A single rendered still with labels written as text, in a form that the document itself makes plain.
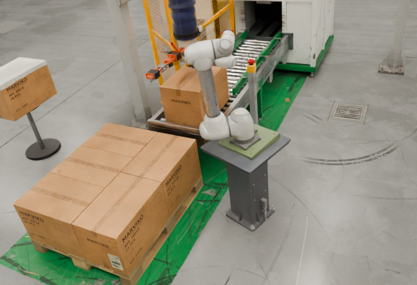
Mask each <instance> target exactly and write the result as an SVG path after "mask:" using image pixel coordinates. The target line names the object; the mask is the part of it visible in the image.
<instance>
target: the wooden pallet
mask: <svg viewBox="0 0 417 285"><path fill-rule="evenodd" d="M203 185H204V184H203V179H202V174H201V175H200V176H199V178H198V179H197V181H196V182H195V183H194V185H193V186H192V187H191V189H190V191H189V192H188V193H187V195H186V196H185V198H184V199H183V200H182V202H181V203H180V205H179V206H178V207H177V209H176V210H175V211H174V213H173V215H172V216H171V217H170V218H169V220H168V221H167V223H166V225H165V226H164V227H163V229H162V230H161V231H160V233H159V234H158V236H157V237H156V238H155V240H154V241H153V243H152V244H151V245H150V247H149V249H147V251H146V253H145V254H144V255H143V257H142V258H141V260H140V261H139V262H138V264H137V265H136V267H135V268H134V269H133V271H132V272H131V273H130V275H129V276H127V275H124V274H122V273H119V272H116V271H114V270H111V269H109V268H106V267H103V266H101V265H98V264H95V263H93V262H90V261H88V260H85V259H82V258H80V257H77V256H74V255H72V254H69V253H67V252H64V251H61V250H59V249H56V248H53V247H51V246H48V245H46V244H43V243H40V242H38V241H35V240H32V239H31V241H32V243H33V245H34V247H35V249H36V250H37V251H39V252H41V253H44V254H45V253H46V252H47V251H48V250H49V249H50V250H53V251H55V252H58V253H61V254H63V255H66V256H68V257H71V259H72V260H73V263H74V265H75V266H77V267H79V268H82V269H85V270H87V271H89V270H90V269H91V268H92V266H94V267H96V268H99V269H102V270H104V271H107V272H110V273H112V274H115V275H117V276H120V280H121V282H122V284H123V285H136V283H137V282H138V281H139V279H140V278H141V276H142V275H143V273H144V272H145V270H146V269H147V267H148V266H149V265H150V263H151V262H152V260H153V258H154V257H155V256H156V254H157V252H159V250H160V248H161V247H162V246H163V244H164V242H165V241H166V239H167V238H168V237H169V235H170V234H171V232H172V231H173V229H174V228H175V226H176V225H177V223H178V222H179V221H180V219H181V217H182V216H183V215H184V213H185V211H186V210H187V208H188V207H189V206H190V204H191V203H192V201H193V200H194V198H195V197H196V195H197V194H198V192H199V191H200V190H201V188H202V186H203Z"/></svg>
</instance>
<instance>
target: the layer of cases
mask: <svg viewBox="0 0 417 285"><path fill-rule="evenodd" d="M200 175H201V169H200V161H199V154H198V149H197V142H196V139H193V138H186V137H180V136H176V135H170V134H166V133H160V132H154V131H150V130H144V129H138V128H134V127H127V126H124V125H118V124H111V123H106V124H105V125H104V126H103V127H101V128H100V129H99V130H98V131H97V132H96V133H95V134H94V135H92V136H91V137H90V138H89V139H87V140H86V141H85V142H84V143H83V144H82V145H81V146H80V147H78V148H77V149H76V150H75V151H74V152H72V154H70V155H69V156H68V157H67V158H65V159H64V160H63V161H62V162H61V163H60V164H59V165H58V166H56V167H55V168H54V169H53V170H51V171H50V172H49V173H48V174H47V175H46V176H45V177H44V178H42V179H41V180H40V181H39V182H38V183H37V184H36V185H34V186H33V187H32V188H31V189H29V190H28V191H27V192H26V193H25V194H24V195H23V196H22V197H20V198H19V199H18V200H17V201H15V203H13V206H14V208H15V210H16V211H17V213H18V215H19V217H20V219H21V221H22V223H23V225H24V227H25V229H26V231H27V233H28V235H29V236H30V238H31V239H32V240H35V241H38V242H40V243H43V244H46V245H48V246H51V247H53V248H56V249H59V250H61V251H64V252H67V253H69V254H72V255H74V256H77V257H80V258H82V259H85V260H88V261H90V262H93V263H95V264H98V265H101V266H103V267H106V268H109V269H111V270H114V271H116V272H119V273H122V274H124V275H127V276H129V275H130V273H131V272H132V271H133V269H134V268H135V267H136V265H137V264H138V262H139V261H140V260H141V258H142V257H143V255H144V254H145V253H146V251H147V249H149V247H150V245H151V244H152V243H153V241H154V240H155V238H156V237H157V236H158V234H159V233H160V231H161V230H162V229H163V227H164V226H165V225H166V223H167V221H168V220H169V218H170V217H171V216H172V215H173V213H174V211H175V210H176V209H177V207H178V206H179V205H180V203H181V202H182V200H183V199H184V198H185V196H186V195H187V193H188V192H189V191H190V189H191V187H192V186H193V185H194V183H195V182H196V181H197V179H198V178H199V176H200Z"/></svg>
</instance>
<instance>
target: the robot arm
mask: <svg viewBox="0 0 417 285"><path fill-rule="evenodd" d="M234 44H235V36H234V33H233V32H232V31H230V30H226V31H224V33H223V34H222V37H221V38H219V39H213V40H204V41H201V42H196V43H193V44H191V45H189V46H188V47H186V49H185V50H184V53H185V59H186V62H187V63H188V64H189V66H188V67H192V68H195V69H196V70H197V74H198V77H199V83H200V88H201V90H202V96H203V99H204V105H205V110H206V115H205V116H204V121H203V122H201V123H200V126H199V130H200V134H201V136H202V138H204V139H205V140H221V139H224V138H228V137H234V138H233V139H231V140H230V141H229V142H230V143H232V144H234V145H236V146H238V147H240V148H242V149H243V150H247V149H248V148H249V147H250V146H252V145H253V144H255V143H256V142H257V141H259V140H261V137H260V136H257V135H255V134H256V133H257V132H258V130H257V129H254V124H253V119H252V117H251V115H250V113H249V112H248V111H247V110H246V109H244V108H237V109H235V110H234V111H233V112H232V113H231V115H229V116H228V117H225V116H224V114H223V113H222V112H221V111H220V108H219V104H218V98H217V92H216V88H215V82H214V78H213V72H212V66H218V67H221V68H232V67H234V66H235V65H236V58H235V57H234V56H233V55H232V52H233V47H234Z"/></svg>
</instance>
